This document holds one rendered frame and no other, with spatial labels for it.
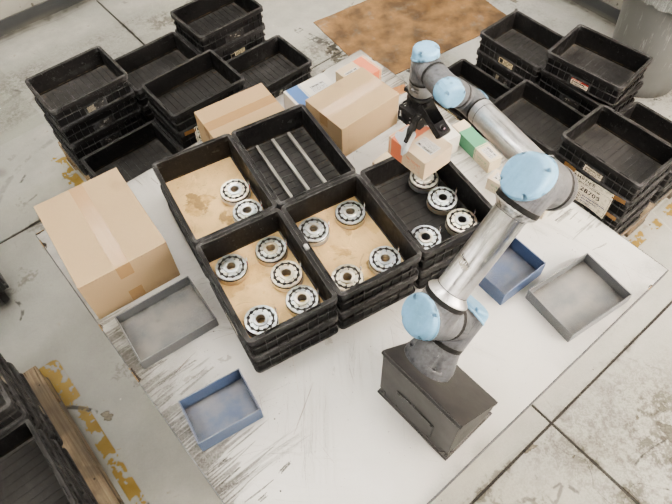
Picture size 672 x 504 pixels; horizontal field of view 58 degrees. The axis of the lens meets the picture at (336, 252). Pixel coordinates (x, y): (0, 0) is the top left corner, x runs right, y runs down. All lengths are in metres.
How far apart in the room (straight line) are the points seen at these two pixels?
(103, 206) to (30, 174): 1.61
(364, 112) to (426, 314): 1.10
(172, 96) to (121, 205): 1.09
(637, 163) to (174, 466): 2.33
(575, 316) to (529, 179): 0.83
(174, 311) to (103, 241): 0.32
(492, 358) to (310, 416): 0.60
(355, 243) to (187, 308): 0.60
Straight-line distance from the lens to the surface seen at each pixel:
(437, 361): 1.68
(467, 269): 1.48
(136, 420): 2.77
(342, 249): 2.00
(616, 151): 2.99
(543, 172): 1.40
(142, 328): 2.11
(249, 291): 1.94
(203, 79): 3.20
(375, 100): 2.44
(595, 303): 2.19
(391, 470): 1.84
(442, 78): 1.66
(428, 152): 1.89
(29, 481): 2.42
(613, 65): 3.42
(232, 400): 1.93
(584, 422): 2.79
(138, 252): 2.03
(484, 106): 1.72
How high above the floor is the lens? 2.48
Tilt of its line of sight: 56 degrees down
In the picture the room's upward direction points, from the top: 2 degrees counter-clockwise
